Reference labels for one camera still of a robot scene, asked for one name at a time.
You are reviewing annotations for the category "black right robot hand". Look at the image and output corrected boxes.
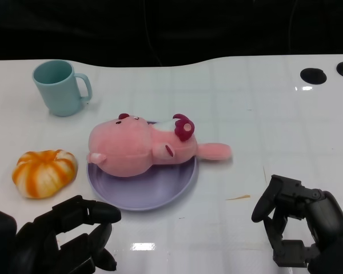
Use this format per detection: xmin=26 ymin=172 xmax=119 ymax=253
xmin=251 ymin=174 xmax=343 ymax=274

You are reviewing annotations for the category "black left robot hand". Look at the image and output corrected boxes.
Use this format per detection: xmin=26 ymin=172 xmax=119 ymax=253
xmin=0 ymin=195 xmax=122 ymax=274

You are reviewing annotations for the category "pink plush doll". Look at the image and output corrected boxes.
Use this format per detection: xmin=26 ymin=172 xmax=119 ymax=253
xmin=86 ymin=113 xmax=234 ymax=178

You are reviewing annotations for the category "purple plastic plate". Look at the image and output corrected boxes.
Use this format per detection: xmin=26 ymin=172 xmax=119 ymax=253
xmin=86 ymin=120 xmax=200 ymax=212

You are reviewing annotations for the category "orange white striped pumpkin toy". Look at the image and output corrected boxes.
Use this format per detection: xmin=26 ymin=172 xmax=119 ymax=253
xmin=11 ymin=150 xmax=78 ymax=200

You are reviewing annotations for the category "teal plastic mug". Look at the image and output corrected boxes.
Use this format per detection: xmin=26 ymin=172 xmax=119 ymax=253
xmin=31 ymin=59 xmax=93 ymax=117

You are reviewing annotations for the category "black backdrop cloth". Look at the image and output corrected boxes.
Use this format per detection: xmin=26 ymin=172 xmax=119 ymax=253
xmin=0 ymin=0 xmax=343 ymax=68

